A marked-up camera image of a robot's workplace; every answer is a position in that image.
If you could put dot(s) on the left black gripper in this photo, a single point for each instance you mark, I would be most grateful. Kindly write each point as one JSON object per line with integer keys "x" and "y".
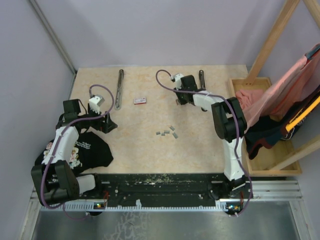
{"x": 106, "y": 126}

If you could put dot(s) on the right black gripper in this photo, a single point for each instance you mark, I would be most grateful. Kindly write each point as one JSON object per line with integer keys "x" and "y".
{"x": 182, "y": 102}

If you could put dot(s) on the black silver stapler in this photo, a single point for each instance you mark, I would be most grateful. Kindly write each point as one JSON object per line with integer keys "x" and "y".
{"x": 201, "y": 76}
{"x": 119, "y": 92}

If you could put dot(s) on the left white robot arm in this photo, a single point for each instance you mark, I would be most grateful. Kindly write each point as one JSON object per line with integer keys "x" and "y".
{"x": 58, "y": 171}

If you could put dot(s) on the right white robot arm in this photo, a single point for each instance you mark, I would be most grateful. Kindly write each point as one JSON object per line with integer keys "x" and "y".
{"x": 229, "y": 124}

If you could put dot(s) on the black floral t-shirt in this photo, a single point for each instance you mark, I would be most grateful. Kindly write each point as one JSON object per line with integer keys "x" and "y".
{"x": 89, "y": 152}

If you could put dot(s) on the red staple box sleeve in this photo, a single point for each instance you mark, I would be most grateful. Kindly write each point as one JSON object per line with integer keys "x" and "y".
{"x": 140, "y": 100}

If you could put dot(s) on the dark navy garment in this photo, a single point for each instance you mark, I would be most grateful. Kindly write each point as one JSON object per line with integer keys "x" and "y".
{"x": 267, "y": 132}

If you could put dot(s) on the wooden tray box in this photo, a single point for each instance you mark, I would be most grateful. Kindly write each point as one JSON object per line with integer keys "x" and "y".
{"x": 266, "y": 159}

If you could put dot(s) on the pink cloth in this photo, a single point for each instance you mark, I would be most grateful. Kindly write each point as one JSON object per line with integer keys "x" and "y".
{"x": 280, "y": 96}

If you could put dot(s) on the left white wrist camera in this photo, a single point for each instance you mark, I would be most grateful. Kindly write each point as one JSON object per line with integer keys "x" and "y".
{"x": 95, "y": 102}

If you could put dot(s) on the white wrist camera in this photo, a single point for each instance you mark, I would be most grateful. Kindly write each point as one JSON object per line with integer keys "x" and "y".
{"x": 95, "y": 102}
{"x": 177, "y": 80}

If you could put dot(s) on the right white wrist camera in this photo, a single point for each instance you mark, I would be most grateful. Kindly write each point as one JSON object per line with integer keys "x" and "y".
{"x": 177, "y": 80}

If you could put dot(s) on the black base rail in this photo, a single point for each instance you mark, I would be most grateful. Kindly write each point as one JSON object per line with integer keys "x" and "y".
{"x": 168, "y": 190}

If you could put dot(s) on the wooden rack frame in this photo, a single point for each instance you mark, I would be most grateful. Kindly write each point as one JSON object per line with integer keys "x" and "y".
{"x": 279, "y": 25}

